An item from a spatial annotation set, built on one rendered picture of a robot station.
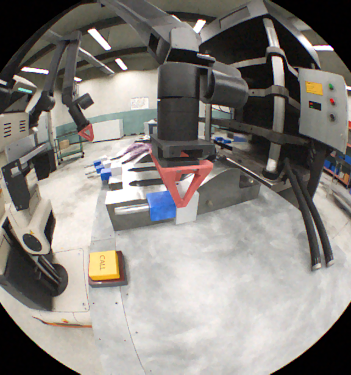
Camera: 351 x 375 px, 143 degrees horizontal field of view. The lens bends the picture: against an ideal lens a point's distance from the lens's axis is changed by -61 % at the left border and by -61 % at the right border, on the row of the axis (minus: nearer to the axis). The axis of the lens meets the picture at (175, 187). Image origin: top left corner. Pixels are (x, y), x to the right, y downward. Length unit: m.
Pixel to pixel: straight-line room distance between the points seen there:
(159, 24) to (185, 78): 0.11
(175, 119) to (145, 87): 7.53
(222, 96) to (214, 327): 0.36
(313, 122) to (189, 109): 0.73
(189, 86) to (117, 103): 7.68
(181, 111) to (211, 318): 0.32
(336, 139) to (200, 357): 0.86
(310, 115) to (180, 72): 0.75
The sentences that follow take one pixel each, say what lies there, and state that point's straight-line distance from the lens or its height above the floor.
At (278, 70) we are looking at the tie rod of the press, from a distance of 0.86.
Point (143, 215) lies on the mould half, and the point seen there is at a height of 0.84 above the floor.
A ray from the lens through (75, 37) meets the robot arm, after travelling 0.85.
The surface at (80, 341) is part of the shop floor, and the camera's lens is 1.27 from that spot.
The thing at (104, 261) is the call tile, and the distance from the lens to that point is 0.31.
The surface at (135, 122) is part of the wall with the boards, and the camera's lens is 7.65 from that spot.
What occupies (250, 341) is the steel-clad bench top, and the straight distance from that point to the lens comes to 0.31.
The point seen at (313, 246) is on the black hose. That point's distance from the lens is 0.45.
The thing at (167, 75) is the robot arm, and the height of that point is 1.13.
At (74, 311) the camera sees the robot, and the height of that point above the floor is 0.28.
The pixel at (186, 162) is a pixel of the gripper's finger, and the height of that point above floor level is 1.02.
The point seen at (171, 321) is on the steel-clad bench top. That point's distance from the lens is 0.28.
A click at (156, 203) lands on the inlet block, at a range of 0.23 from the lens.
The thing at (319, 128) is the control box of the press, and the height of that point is 1.14.
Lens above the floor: 1.08
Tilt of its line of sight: 29 degrees down
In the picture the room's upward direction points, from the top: straight up
